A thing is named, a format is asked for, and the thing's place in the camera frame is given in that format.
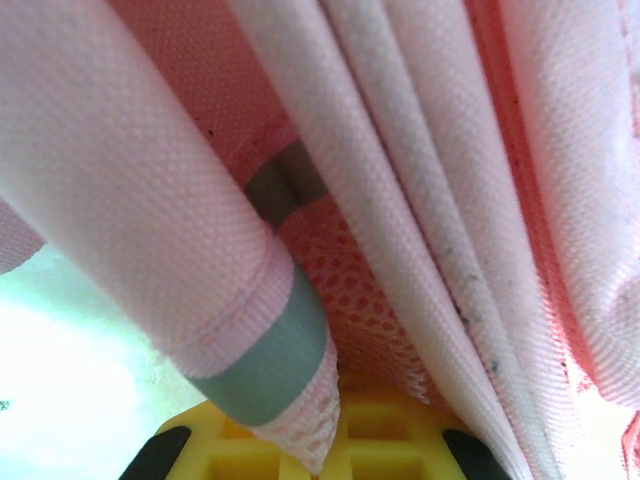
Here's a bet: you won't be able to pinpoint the pink backpack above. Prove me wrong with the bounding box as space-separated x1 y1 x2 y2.
0 0 640 480

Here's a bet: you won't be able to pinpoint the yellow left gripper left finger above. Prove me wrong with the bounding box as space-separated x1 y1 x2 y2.
119 399 317 480

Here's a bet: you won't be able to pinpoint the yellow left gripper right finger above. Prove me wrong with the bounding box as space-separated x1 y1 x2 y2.
319 389 516 480

